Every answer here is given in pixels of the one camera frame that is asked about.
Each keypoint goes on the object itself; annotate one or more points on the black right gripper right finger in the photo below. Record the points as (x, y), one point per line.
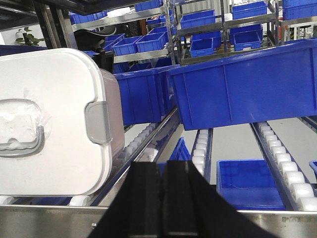
(191, 208)

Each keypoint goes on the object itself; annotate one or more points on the blue bin on lower level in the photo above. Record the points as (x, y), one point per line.
(247, 185)

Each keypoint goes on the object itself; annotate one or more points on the white roller track middle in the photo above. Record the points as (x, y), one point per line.
(201, 152)

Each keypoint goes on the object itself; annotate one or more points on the white lidded storage bin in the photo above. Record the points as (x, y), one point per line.
(61, 124)

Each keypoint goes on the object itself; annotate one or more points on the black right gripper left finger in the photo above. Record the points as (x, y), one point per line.
(134, 212)

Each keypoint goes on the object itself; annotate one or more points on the large blue bin on rollers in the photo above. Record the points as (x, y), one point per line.
(274, 83)

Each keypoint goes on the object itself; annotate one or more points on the white roller track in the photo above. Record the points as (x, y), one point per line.
(201, 152)
(295, 190)

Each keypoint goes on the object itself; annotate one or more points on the white roller track right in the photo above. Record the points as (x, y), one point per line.
(295, 190)

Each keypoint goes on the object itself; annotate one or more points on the steel shelf front rail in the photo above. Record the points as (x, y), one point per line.
(36, 221)

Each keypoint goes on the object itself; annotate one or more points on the blue bin beside white bin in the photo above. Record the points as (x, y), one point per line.
(146, 95)

